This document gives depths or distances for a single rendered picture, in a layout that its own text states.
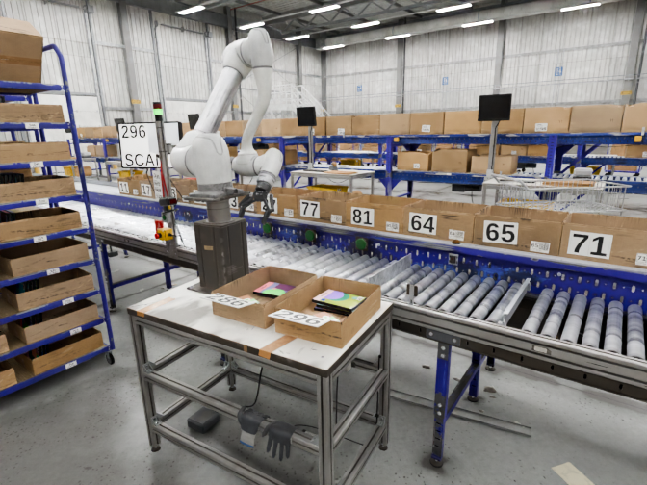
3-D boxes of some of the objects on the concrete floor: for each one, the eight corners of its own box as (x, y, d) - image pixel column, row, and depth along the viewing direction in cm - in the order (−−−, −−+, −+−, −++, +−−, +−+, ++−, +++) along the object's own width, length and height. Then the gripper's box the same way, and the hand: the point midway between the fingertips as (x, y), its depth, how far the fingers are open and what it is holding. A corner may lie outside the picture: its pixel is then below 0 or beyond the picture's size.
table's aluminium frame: (149, 449, 196) (127, 314, 176) (232, 385, 244) (221, 273, 225) (330, 551, 147) (326, 378, 127) (389, 446, 195) (393, 309, 176)
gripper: (240, 179, 208) (225, 216, 200) (283, 183, 199) (270, 221, 191) (246, 187, 214) (233, 223, 207) (288, 191, 205) (275, 228, 198)
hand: (251, 220), depth 200 cm, fingers open, 13 cm apart
